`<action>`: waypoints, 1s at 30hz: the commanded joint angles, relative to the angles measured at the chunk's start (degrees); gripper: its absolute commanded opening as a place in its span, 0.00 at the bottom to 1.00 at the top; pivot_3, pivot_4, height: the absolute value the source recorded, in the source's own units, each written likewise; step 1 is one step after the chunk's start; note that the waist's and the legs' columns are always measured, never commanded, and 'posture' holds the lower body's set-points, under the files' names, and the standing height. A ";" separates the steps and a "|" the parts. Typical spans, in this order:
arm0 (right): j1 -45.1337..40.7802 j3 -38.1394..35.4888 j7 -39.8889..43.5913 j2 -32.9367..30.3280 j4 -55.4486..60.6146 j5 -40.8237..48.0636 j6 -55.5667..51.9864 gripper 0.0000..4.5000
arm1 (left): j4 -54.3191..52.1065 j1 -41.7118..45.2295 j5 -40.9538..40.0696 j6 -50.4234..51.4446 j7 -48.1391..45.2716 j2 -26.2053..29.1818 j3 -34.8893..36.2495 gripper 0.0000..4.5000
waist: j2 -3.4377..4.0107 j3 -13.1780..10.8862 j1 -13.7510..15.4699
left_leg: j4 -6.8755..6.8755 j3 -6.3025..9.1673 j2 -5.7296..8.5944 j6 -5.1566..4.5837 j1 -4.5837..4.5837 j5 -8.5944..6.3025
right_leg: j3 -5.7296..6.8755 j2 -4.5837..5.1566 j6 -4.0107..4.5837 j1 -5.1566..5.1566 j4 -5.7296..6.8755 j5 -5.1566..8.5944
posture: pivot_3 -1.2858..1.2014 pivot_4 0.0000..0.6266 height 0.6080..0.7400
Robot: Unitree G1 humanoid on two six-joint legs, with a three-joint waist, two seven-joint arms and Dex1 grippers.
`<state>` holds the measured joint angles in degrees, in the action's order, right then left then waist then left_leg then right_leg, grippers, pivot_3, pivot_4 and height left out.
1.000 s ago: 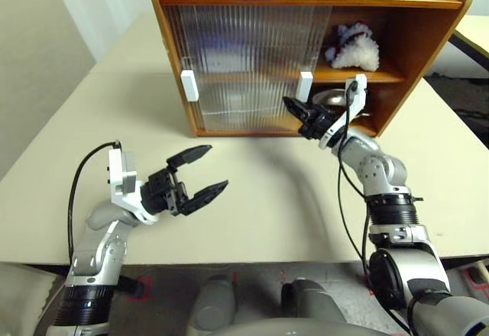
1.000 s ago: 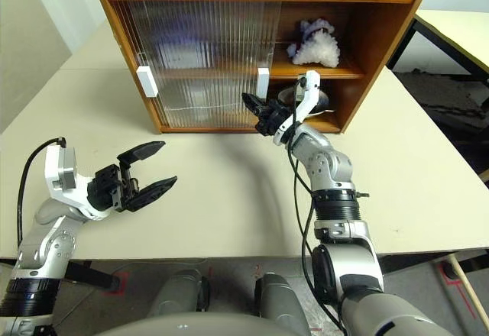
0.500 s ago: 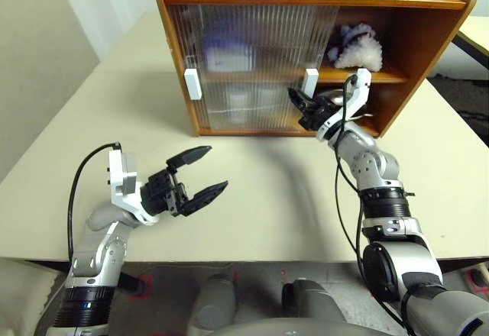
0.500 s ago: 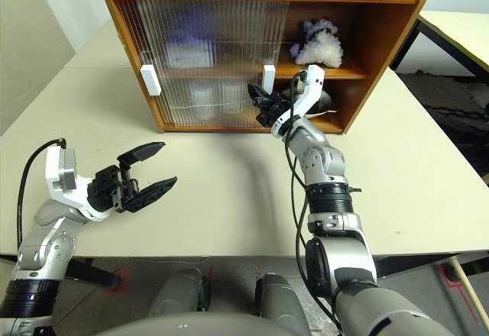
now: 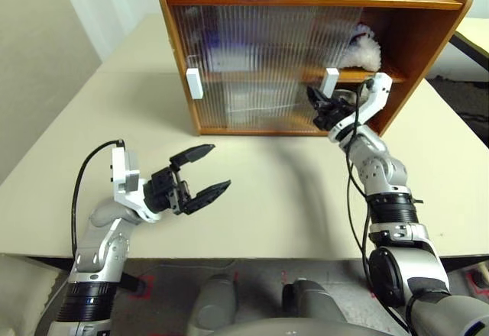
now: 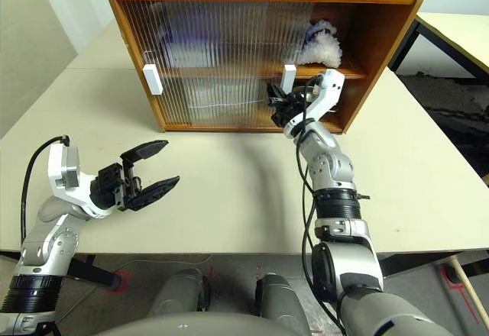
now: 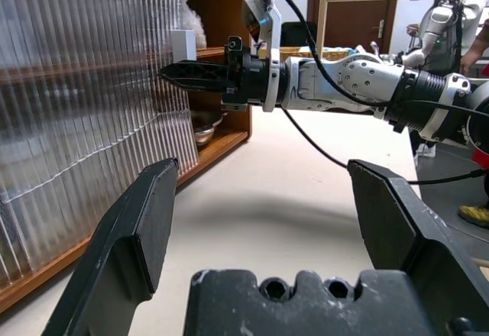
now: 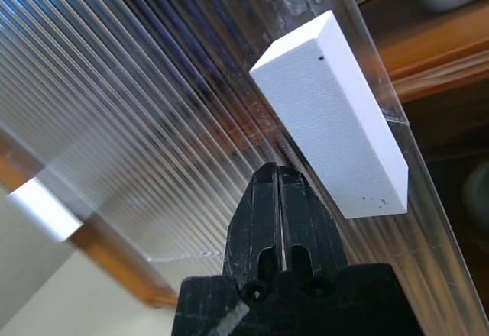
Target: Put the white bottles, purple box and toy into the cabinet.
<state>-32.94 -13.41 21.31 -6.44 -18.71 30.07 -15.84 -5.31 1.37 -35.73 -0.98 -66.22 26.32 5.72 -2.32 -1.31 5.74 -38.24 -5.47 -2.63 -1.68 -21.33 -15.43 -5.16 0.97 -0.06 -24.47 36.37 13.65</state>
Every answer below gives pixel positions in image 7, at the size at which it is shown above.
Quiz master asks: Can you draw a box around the dark brown room door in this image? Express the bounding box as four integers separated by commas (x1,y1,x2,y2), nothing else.
307,0,403,53

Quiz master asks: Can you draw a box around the ribbed translucent plastic panel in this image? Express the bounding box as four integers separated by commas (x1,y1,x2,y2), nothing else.
0,0,199,287

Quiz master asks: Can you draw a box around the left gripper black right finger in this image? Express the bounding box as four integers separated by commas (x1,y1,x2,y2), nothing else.
346,158,489,336

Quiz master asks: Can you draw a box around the metal bowl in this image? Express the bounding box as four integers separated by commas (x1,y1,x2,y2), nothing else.
190,110,225,146

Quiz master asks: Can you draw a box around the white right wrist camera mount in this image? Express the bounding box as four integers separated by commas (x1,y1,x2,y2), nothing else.
242,0,283,113

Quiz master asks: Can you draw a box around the white shoe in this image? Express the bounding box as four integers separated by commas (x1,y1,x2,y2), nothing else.
415,142,437,159

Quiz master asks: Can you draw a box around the white box on shelf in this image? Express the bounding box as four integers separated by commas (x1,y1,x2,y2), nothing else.
170,29,197,61

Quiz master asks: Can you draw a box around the brown wooden cabinet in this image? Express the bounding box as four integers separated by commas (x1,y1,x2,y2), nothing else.
0,0,253,314

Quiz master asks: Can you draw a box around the tan woven basket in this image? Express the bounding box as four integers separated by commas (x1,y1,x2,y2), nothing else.
280,45,352,61

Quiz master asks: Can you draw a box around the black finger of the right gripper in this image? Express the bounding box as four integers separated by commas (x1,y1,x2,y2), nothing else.
157,60,230,86
178,82,231,94

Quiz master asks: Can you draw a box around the red green white plush toy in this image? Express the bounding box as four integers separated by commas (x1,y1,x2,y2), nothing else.
179,0,207,49

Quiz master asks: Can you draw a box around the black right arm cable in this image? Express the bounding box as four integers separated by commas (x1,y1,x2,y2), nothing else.
263,0,489,184

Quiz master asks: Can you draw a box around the white background humanoid robot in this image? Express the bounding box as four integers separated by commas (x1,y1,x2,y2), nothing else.
404,0,489,66

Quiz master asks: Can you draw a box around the black boxy object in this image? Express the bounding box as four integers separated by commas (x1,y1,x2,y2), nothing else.
281,21,318,47

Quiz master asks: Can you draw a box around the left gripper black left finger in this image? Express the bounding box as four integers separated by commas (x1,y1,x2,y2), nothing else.
40,157,180,336

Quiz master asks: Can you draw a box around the yellow shoe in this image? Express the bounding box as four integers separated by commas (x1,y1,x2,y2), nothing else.
458,204,489,230

